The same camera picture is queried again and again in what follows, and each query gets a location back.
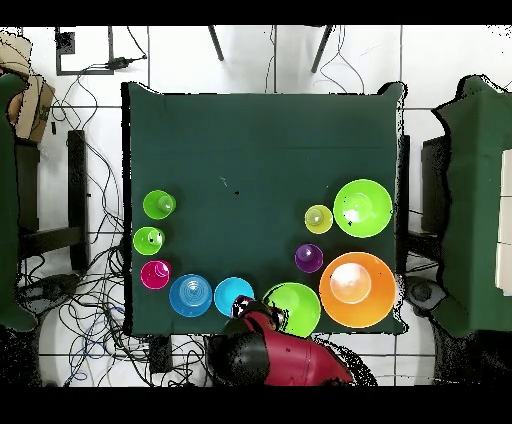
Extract ribbed cyan plastic bowl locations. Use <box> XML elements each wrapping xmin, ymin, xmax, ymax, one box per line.
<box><xmin>213</xmin><ymin>276</ymin><xmax>256</xmax><ymax>318</ymax></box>

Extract black tripod leg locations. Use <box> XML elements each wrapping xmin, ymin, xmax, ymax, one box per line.
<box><xmin>310</xmin><ymin>25</ymin><xmax>335</xmax><ymax>74</ymax></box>
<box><xmin>207</xmin><ymin>25</ymin><xmax>225</xmax><ymax>62</ymax></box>

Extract brown cardboard box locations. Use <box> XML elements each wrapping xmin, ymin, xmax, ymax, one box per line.
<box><xmin>0</xmin><ymin>31</ymin><xmax>56</xmax><ymax>144</ymax></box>

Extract black square floor frame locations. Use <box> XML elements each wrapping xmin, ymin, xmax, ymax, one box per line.
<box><xmin>54</xmin><ymin>26</ymin><xmax>115</xmax><ymax>76</ymax></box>

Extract black power adapter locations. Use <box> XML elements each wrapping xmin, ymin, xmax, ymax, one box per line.
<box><xmin>107</xmin><ymin>56</ymin><xmax>147</xmax><ymax>70</ymax></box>

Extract green plastic bowl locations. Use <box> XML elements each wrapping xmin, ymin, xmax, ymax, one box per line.
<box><xmin>261</xmin><ymin>281</ymin><xmax>322</xmax><ymax>338</ymax></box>
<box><xmin>332</xmin><ymin>178</ymin><xmax>394</xmax><ymax>239</ymax></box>

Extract black bench frame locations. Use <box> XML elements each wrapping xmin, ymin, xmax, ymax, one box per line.
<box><xmin>15</xmin><ymin>129</ymin><xmax>90</xmax><ymax>273</ymax></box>

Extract translucent blue plastic bowl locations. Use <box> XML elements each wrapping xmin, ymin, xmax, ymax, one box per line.
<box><xmin>168</xmin><ymin>273</ymin><xmax>214</xmax><ymax>318</ymax></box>

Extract red plastic cup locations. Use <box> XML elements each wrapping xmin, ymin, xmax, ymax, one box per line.
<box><xmin>139</xmin><ymin>259</ymin><xmax>173</xmax><ymax>290</ymax></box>

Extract green plastic cup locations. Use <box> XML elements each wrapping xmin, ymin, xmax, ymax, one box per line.
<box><xmin>132</xmin><ymin>226</ymin><xmax>166</xmax><ymax>256</ymax></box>
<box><xmin>142</xmin><ymin>189</ymin><xmax>177</xmax><ymax>221</ymax></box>

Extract dark green table cloth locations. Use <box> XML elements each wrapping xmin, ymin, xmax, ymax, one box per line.
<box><xmin>121</xmin><ymin>81</ymin><xmax>407</xmax><ymax>336</ymax></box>

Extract black stand base with knob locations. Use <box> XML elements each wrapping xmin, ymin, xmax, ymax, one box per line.
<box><xmin>17</xmin><ymin>273</ymin><xmax>81</xmax><ymax>309</ymax></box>

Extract large orange plastic bowl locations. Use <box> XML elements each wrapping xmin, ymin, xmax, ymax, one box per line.
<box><xmin>318</xmin><ymin>251</ymin><xmax>398</xmax><ymax>329</ymax></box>

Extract yellow plastic cup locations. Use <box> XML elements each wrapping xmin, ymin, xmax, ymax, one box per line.
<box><xmin>304</xmin><ymin>204</ymin><xmax>334</xmax><ymax>235</ymax></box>

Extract purple plastic cup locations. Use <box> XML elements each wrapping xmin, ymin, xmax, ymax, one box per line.
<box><xmin>294</xmin><ymin>243</ymin><xmax>325</xmax><ymax>274</ymax></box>

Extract green-clothed side table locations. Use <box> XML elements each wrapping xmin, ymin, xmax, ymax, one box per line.
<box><xmin>0</xmin><ymin>73</ymin><xmax>39</xmax><ymax>332</ymax></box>
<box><xmin>431</xmin><ymin>75</ymin><xmax>512</xmax><ymax>337</ymax></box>

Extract white boxes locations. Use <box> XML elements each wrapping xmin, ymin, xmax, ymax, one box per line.
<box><xmin>494</xmin><ymin>148</ymin><xmax>512</xmax><ymax>296</ymax></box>

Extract black power strip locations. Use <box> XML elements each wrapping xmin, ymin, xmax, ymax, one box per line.
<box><xmin>149</xmin><ymin>335</ymin><xmax>173</xmax><ymax>373</ymax></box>

